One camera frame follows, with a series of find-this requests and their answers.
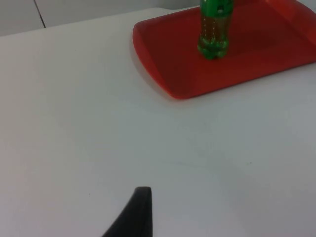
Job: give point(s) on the red tray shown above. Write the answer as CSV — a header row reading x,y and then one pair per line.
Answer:
x,y
247,66

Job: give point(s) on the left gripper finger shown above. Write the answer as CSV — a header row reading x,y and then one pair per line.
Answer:
x,y
139,217

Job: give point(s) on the green plastic bottle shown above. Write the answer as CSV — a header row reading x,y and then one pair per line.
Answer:
x,y
214,44

